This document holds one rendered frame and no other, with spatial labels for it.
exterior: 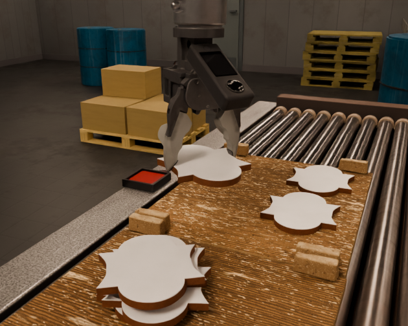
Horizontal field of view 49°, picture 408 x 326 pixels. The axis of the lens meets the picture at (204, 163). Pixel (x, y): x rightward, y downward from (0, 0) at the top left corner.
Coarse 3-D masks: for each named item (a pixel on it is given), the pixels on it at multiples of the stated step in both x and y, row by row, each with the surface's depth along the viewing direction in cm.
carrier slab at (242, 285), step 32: (96, 256) 65; (224, 256) 65; (256, 256) 65; (64, 288) 58; (224, 288) 58; (256, 288) 58; (288, 288) 58; (320, 288) 58; (32, 320) 52; (64, 320) 52; (96, 320) 52; (192, 320) 52; (224, 320) 52; (256, 320) 52; (288, 320) 52; (320, 320) 52
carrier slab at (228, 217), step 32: (256, 160) 102; (288, 160) 102; (192, 192) 86; (224, 192) 86; (256, 192) 86; (288, 192) 86; (352, 192) 86; (192, 224) 74; (224, 224) 74; (256, 224) 74; (352, 224) 74; (288, 256) 65
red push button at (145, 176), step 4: (140, 172) 97; (144, 172) 97; (148, 172) 97; (152, 172) 97; (136, 176) 95; (140, 176) 95; (144, 176) 95; (148, 176) 95; (152, 176) 95; (156, 176) 95; (160, 176) 95; (136, 180) 93; (140, 180) 93; (144, 180) 93; (148, 180) 93; (152, 180) 93; (156, 180) 93
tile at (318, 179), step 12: (300, 168) 94; (312, 168) 94; (324, 168) 94; (336, 168) 94; (288, 180) 89; (300, 180) 88; (312, 180) 88; (324, 180) 88; (336, 180) 88; (348, 180) 90; (312, 192) 84; (324, 192) 83; (336, 192) 85; (348, 192) 85
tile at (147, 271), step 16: (128, 240) 60; (144, 240) 60; (160, 240) 60; (112, 256) 56; (128, 256) 56; (144, 256) 56; (160, 256) 56; (176, 256) 56; (112, 272) 53; (128, 272) 53; (144, 272) 53; (160, 272) 53; (176, 272) 53; (192, 272) 53; (96, 288) 50; (112, 288) 51; (128, 288) 50; (144, 288) 50; (160, 288) 50; (176, 288) 50; (128, 304) 49; (144, 304) 48; (160, 304) 48
